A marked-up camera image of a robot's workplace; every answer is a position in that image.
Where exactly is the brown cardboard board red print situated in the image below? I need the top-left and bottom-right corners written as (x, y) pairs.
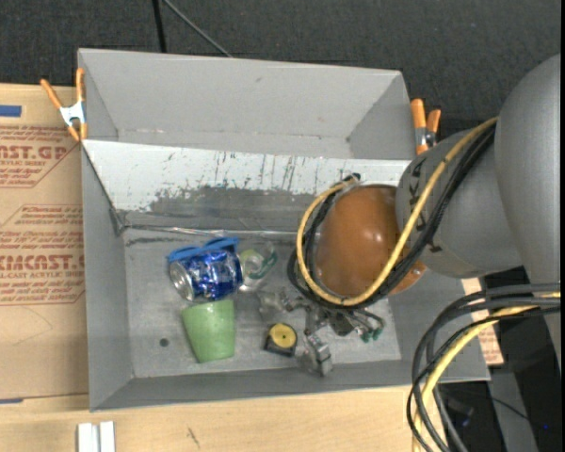
top-left (0, 81), bottom-right (91, 403)

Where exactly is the yellow and black tape measure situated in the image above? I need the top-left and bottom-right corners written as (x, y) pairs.
top-left (263, 322), bottom-right (299, 358)

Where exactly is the crushed blue drink can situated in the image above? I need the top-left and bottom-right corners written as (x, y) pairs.
top-left (168, 248), bottom-right (244, 303)

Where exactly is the grey metal bin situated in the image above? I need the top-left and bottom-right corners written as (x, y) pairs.
top-left (76, 48), bottom-right (493, 412)

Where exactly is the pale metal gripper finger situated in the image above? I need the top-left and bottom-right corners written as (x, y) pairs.
top-left (257, 289), bottom-right (308, 320)
top-left (299, 331), bottom-right (334, 378)

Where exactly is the clear cup with green print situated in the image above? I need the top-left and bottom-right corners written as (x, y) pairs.
top-left (237, 242), bottom-right (280, 293)

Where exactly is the blue flat plastic piece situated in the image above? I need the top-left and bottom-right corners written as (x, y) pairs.
top-left (166, 235), bottom-right (242, 262)

